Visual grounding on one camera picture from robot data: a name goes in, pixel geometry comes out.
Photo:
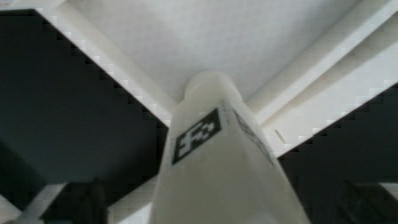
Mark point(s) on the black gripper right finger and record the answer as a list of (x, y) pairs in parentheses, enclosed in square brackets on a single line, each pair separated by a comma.
[(367, 205)]

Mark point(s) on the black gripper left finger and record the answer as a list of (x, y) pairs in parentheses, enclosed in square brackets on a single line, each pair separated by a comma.
[(68, 204)]

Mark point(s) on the white desk leg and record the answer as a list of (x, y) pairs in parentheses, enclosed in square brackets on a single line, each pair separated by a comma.
[(223, 184)]

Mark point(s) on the white desk top tray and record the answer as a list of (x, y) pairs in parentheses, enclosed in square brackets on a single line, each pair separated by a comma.
[(274, 41)]

